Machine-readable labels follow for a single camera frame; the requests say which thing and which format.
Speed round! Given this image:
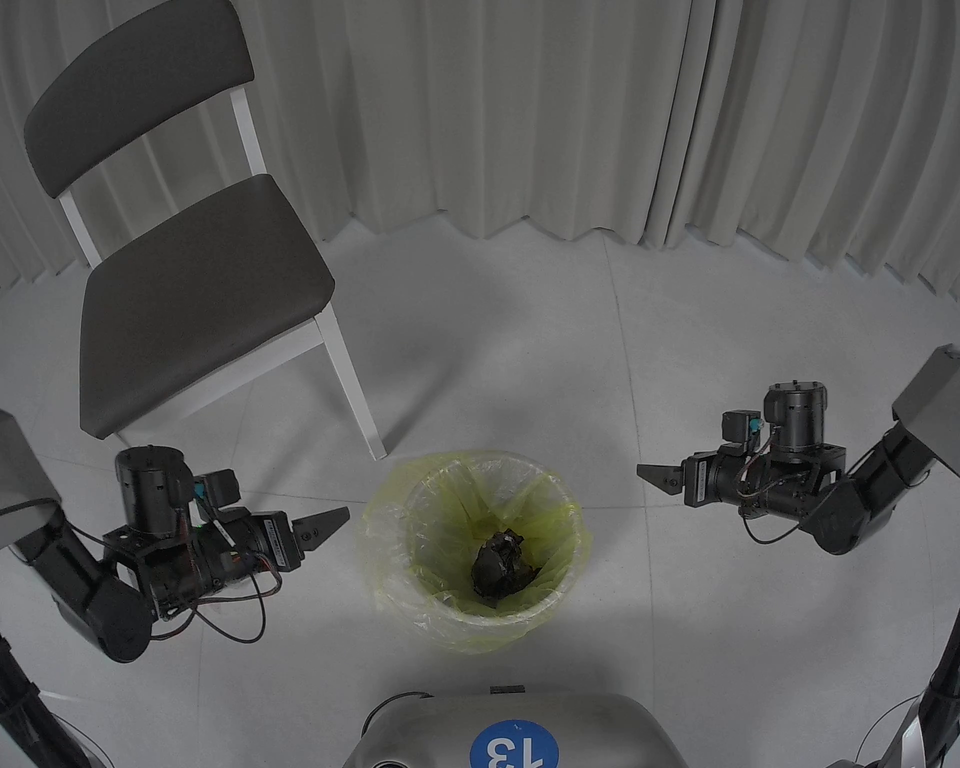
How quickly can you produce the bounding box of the black cable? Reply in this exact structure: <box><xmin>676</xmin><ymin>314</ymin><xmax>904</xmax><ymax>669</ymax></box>
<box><xmin>738</xmin><ymin>501</ymin><xmax>808</xmax><ymax>546</ymax></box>
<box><xmin>855</xmin><ymin>693</ymin><xmax>933</xmax><ymax>763</ymax></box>
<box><xmin>153</xmin><ymin>570</ymin><xmax>272</xmax><ymax>647</ymax></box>

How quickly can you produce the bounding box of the yellow plastic bag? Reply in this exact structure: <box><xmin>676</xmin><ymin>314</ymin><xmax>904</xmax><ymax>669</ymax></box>
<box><xmin>363</xmin><ymin>447</ymin><xmax>594</xmax><ymax>654</ymax></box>

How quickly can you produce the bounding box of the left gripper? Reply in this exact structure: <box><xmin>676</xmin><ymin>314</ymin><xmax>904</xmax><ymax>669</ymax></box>
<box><xmin>187</xmin><ymin>509</ymin><xmax>308</xmax><ymax>602</ymax></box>

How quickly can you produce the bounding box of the black plastic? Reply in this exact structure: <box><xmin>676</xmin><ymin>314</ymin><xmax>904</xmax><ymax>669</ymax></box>
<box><xmin>471</xmin><ymin>528</ymin><xmax>543</xmax><ymax>600</ymax></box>

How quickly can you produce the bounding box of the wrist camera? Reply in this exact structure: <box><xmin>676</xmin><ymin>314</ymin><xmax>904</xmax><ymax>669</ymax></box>
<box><xmin>191</xmin><ymin>468</ymin><xmax>242</xmax><ymax>519</ymax></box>
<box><xmin>720</xmin><ymin>408</ymin><xmax>767</xmax><ymax>456</ymax></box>

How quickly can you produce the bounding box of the white curtain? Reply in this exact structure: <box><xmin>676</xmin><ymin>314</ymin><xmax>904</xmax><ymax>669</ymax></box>
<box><xmin>0</xmin><ymin>0</ymin><xmax>704</xmax><ymax>291</ymax></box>
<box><xmin>648</xmin><ymin>0</ymin><xmax>960</xmax><ymax>303</ymax></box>

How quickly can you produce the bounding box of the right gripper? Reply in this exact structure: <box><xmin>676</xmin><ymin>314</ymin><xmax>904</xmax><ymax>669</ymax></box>
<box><xmin>680</xmin><ymin>451</ymin><xmax>759</xmax><ymax>516</ymax></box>

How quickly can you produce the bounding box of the white trash bin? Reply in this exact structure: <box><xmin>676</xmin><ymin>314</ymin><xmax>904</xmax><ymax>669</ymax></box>
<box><xmin>405</xmin><ymin>459</ymin><xmax>584</xmax><ymax>625</ymax></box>

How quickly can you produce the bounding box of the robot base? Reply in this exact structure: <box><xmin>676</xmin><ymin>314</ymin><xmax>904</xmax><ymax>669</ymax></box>
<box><xmin>352</xmin><ymin>686</ymin><xmax>684</xmax><ymax>768</ymax></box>

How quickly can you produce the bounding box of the white chair dark grey seat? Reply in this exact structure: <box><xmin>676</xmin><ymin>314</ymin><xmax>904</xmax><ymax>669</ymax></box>
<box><xmin>24</xmin><ymin>0</ymin><xmax>388</xmax><ymax>461</ymax></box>

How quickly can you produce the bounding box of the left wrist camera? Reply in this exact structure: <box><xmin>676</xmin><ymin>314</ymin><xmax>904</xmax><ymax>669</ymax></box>
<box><xmin>191</xmin><ymin>468</ymin><xmax>242</xmax><ymax>519</ymax></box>

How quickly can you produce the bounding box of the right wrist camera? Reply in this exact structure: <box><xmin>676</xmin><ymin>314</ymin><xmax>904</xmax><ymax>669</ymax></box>
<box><xmin>720</xmin><ymin>408</ymin><xmax>767</xmax><ymax>456</ymax></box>

